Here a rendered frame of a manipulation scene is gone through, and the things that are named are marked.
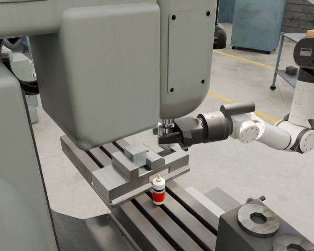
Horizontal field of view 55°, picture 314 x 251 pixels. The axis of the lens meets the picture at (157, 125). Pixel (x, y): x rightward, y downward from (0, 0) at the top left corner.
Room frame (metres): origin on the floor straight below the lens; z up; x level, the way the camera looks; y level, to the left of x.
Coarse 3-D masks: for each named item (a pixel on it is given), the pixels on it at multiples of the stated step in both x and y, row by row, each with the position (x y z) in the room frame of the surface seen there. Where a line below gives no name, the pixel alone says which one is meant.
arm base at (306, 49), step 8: (304, 40) 0.95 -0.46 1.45; (312, 40) 0.92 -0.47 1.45; (296, 48) 0.97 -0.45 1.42; (304, 48) 0.94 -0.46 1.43; (312, 48) 0.91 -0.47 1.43; (296, 56) 0.96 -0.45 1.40; (304, 56) 0.92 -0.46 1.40; (312, 56) 0.90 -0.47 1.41; (296, 64) 0.95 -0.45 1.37; (304, 64) 0.91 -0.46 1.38; (312, 64) 0.89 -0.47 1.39
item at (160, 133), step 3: (159, 132) 0.71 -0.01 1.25; (162, 132) 0.71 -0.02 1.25; (165, 132) 0.70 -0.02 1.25; (168, 132) 0.71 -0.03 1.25; (171, 132) 0.71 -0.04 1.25; (159, 135) 0.71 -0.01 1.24; (162, 135) 0.71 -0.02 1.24; (159, 144) 0.71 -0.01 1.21; (162, 144) 0.71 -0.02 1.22; (165, 144) 0.70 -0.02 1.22; (168, 144) 0.71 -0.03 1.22; (171, 144) 0.71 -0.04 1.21; (162, 147) 0.71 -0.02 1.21; (165, 147) 0.71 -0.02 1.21; (168, 147) 0.71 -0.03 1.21
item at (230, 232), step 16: (240, 208) 0.52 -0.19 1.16; (256, 208) 0.52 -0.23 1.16; (224, 224) 0.49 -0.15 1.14; (240, 224) 0.48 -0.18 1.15; (256, 224) 0.47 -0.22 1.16; (272, 224) 0.47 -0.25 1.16; (288, 224) 0.48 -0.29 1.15; (224, 240) 0.49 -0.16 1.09; (240, 240) 0.45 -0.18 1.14; (256, 240) 0.44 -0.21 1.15; (272, 240) 0.44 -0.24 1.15; (288, 240) 0.43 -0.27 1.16; (304, 240) 0.43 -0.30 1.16
